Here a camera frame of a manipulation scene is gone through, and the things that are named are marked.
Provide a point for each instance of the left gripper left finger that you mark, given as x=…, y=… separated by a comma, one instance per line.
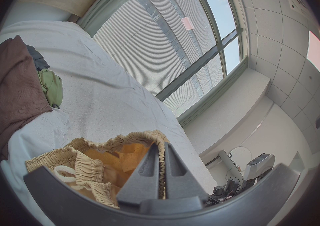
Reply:
x=142, y=185

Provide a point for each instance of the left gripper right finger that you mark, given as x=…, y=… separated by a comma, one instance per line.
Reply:
x=182, y=182

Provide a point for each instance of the tan shorts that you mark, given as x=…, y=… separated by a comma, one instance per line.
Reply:
x=112, y=155

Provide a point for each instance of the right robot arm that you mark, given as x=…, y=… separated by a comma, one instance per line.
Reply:
x=257, y=167

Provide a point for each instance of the bed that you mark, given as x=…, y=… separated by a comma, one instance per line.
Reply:
x=112, y=95

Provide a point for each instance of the pale blue garment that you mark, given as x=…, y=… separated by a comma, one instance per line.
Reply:
x=45, y=127

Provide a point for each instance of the window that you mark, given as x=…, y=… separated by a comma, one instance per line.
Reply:
x=162, y=57

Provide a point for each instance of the green garment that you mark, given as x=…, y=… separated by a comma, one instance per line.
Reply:
x=52, y=87

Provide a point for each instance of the brown garment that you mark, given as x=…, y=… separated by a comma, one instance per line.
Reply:
x=20, y=82

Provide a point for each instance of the dark blue garment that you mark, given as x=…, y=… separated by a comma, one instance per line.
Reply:
x=37, y=57

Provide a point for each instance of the ceiling light panel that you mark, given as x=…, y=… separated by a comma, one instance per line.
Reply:
x=314, y=50

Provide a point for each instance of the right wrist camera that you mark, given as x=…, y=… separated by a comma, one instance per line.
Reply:
x=218, y=190

